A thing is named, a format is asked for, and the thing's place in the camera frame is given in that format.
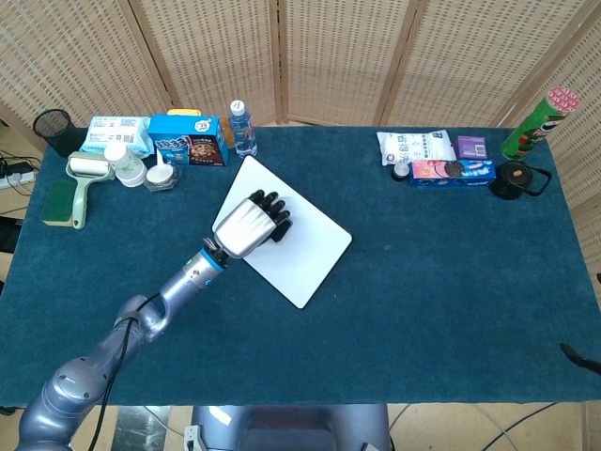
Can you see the black round kettle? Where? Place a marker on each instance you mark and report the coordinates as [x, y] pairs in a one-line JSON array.
[[514, 181]]

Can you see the white power strip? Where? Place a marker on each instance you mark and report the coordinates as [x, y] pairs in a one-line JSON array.
[[16, 177]]

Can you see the light blue wet wipes pack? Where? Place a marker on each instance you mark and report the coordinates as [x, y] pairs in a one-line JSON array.
[[112, 131]]

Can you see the green yellow sponge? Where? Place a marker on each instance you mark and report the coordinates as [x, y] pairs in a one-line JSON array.
[[56, 204]]

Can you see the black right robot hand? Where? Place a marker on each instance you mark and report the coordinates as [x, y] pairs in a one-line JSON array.
[[584, 361]]

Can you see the blue chocolate chip cookie box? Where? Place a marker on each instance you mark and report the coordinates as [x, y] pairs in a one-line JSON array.
[[197, 145]]

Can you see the white rectangular board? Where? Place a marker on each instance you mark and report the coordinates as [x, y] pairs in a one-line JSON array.
[[305, 253]]

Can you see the yellow box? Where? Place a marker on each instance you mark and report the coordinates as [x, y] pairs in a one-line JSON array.
[[184, 113]]

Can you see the white plastic snack bag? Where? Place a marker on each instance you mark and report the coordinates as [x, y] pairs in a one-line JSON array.
[[418, 145]]

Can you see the blue Oreo cookie box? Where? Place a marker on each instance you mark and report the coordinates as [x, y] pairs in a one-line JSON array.
[[451, 174]]

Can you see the black mesh pen holder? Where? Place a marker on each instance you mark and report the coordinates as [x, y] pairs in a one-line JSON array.
[[51, 127]]

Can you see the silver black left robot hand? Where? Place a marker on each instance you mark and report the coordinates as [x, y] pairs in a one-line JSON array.
[[244, 225]]

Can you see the clear plastic water bottle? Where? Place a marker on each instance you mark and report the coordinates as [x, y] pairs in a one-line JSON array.
[[243, 134]]

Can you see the dark blue table cloth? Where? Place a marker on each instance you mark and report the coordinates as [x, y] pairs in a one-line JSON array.
[[422, 291]]

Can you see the small purple box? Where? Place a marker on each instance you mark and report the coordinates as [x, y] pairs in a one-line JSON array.
[[472, 146]]

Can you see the white plastic jar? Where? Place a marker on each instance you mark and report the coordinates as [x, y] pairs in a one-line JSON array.
[[127, 166]]

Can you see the white ceramic spoon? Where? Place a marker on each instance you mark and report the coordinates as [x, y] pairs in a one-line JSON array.
[[161, 162]]

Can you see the clear lidded cup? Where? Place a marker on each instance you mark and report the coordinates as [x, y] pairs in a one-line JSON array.
[[162, 181]]

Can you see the woven wooden folding screen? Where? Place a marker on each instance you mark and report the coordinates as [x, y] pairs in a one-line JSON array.
[[328, 56]]

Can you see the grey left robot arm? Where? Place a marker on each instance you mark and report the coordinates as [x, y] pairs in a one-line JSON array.
[[178, 291]]

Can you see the green Pringles can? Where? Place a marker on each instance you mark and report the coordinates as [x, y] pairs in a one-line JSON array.
[[535, 127]]

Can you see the grey robot torso base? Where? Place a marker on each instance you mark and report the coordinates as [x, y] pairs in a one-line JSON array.
[[291, 427]]

